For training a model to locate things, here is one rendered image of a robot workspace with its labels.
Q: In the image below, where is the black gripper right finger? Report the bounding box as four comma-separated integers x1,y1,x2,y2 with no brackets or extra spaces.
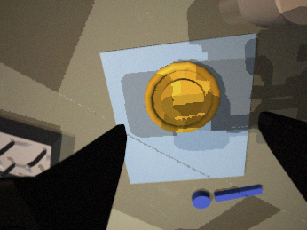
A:
258,112,307,202

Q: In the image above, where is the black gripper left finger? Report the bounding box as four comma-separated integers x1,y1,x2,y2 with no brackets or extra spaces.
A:
0,124,127,230

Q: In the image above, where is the grey dish rack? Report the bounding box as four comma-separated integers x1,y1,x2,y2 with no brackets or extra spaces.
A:
0,117,62,178

